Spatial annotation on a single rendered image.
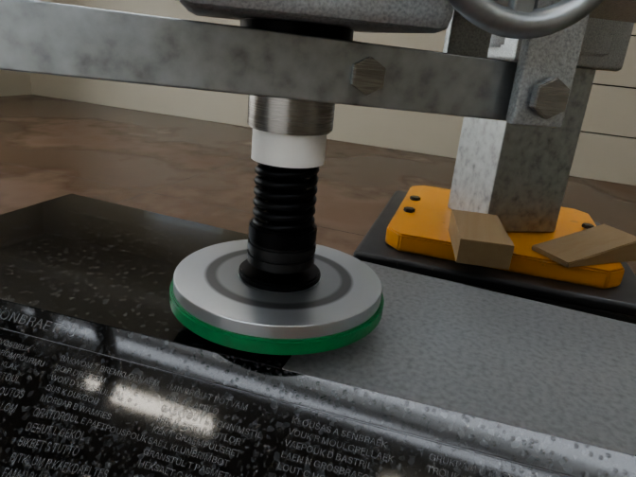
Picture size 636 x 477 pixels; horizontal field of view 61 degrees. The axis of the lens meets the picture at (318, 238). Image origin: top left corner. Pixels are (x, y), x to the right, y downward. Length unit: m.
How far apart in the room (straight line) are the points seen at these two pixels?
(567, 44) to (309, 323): 0.31
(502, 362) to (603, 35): 0.83
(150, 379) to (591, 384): 0.42
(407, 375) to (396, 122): 6.23
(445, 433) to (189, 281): 0.27
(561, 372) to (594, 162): 6.11
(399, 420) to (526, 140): 0.88
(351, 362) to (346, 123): 6.38
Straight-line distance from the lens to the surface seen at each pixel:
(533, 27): 0.40
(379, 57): 0.46
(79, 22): 0.45
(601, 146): 6.65
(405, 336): 0.59
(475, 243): 1.05
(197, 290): 0.52
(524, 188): 1.30
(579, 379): 0.60
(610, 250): 1.24
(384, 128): 6.74
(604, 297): 1.18
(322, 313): 0.49
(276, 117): 0.48
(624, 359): 0.67
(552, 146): 1.31
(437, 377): 0.54
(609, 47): 1.30
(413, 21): 0.42
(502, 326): 0.66
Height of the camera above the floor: 1.15
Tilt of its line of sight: 20 degrees down
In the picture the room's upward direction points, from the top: 5 degrees clockwise
